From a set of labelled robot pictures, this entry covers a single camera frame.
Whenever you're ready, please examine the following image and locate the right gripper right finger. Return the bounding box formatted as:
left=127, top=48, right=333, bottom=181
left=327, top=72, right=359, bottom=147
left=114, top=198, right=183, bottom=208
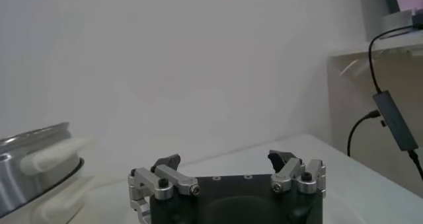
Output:
left=266, top=149, right=327, bottom=197

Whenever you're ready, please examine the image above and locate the black usb hub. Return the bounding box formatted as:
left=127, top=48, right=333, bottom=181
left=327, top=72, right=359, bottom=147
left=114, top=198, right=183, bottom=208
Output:
left=372, top=91, right=419, bottom=152

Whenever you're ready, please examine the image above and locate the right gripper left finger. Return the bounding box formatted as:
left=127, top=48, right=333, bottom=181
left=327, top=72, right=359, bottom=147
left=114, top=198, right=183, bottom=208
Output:
left=128, top=154, right=201, bottom=224

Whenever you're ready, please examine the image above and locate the black hub cable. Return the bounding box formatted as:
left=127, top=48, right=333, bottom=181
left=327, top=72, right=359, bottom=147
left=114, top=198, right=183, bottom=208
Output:
left=408, top=149, right=423, bottom=180
left=367, top=25, right=420, bottom=94
left=346, top=110, right=381, bottom=157

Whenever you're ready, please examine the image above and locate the open dark laptop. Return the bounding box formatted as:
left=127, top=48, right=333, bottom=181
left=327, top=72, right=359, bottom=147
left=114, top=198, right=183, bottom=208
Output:
left=379, top=0, right=423, bottom=30

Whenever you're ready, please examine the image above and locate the round white plate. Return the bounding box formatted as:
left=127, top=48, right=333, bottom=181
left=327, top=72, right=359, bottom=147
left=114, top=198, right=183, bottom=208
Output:
left=89, top=178, right=367, bottom=224

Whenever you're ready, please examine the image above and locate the white electric cooking pot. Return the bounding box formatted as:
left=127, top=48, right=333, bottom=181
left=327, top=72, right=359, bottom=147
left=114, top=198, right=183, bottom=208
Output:
left=0, top=157, right=96, bottom=224

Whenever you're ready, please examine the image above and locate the stainless steel steamer basket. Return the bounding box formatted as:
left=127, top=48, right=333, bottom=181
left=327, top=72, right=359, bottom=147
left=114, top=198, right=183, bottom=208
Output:
left=0, top=122, right=95, bottom=218

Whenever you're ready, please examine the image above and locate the white side desk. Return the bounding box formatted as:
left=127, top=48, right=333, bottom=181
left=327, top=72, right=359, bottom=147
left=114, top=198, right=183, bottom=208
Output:
left=327, top=30, right=423, bottom=196

